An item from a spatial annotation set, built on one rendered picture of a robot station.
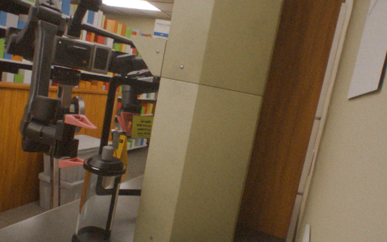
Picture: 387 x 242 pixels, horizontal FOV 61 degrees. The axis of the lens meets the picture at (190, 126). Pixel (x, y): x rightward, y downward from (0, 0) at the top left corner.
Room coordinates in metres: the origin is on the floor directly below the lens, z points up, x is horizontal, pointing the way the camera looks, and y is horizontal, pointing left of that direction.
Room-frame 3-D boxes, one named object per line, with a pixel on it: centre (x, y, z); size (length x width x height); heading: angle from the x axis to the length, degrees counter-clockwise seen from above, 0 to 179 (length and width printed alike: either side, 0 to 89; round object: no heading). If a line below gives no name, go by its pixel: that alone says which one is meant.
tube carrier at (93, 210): (0.81, 0.20, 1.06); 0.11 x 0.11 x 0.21
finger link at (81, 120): (0.85, 0.28, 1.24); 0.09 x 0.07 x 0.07; 70
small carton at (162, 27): (0.98, 0.13, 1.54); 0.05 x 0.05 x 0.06; 83
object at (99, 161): (0.81, 0.20, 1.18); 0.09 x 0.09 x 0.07
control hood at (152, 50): (1.05, 0.10, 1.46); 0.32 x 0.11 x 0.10; 160
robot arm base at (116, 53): (1.77, 0.42, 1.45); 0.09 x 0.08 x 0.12; 127
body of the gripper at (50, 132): (0.87, 0.35, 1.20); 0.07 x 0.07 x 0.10; 70
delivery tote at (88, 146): (3.16, 1.04, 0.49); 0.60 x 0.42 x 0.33; 160
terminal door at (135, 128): (1.10, 0.14, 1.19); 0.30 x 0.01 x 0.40; 116
